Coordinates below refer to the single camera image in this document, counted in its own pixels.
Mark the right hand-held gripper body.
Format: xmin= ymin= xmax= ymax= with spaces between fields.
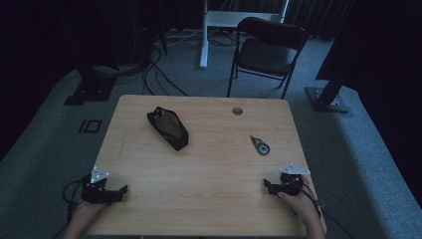
xmin=267 ymin=162 xmax=312 ymax=197

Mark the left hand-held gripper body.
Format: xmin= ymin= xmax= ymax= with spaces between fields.
xmin=81 ymin=165 xmax=122 ymax=205

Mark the black mesh pencil case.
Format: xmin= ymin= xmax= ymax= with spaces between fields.
xmin=146 ymin=106 xmax=190 ymax=152

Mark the person's right hand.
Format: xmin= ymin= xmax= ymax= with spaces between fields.
xmin=277 ymin=174 xmax=321 ymax=223

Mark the person's left hand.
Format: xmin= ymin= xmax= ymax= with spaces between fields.
xmin=71 ymin=200 xmax=107 ymax=230

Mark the black stand base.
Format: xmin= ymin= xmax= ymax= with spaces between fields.
xmin=64 ymin=64 xmax=117 ymax=107
xmin=305 ymin=66 xmax=349 ymax=115

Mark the black folding chair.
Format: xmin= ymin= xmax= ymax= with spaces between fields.
xmin=226 ymin=16 xmax=311 ymax=101

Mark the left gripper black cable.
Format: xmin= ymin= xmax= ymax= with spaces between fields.
xmin=62 ymin=179 xmax=88 ymax=224

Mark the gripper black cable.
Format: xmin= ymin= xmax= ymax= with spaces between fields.
xmin=62 ymin=179 xmax=88 ymax=224
xmin=292 ymin=180 xmax=356 ymax=239

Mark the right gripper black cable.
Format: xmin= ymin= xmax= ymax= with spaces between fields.
xmin=292 ymin=180 xmax=356 ymax=239

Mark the bundle of floor cables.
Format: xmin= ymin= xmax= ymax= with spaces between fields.
xmin=93 ymin=28 xmax=240 ymax=98

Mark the white metal desk frame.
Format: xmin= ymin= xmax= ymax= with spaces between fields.
xmin=199 ymin=0 xmax=291 ymax=70

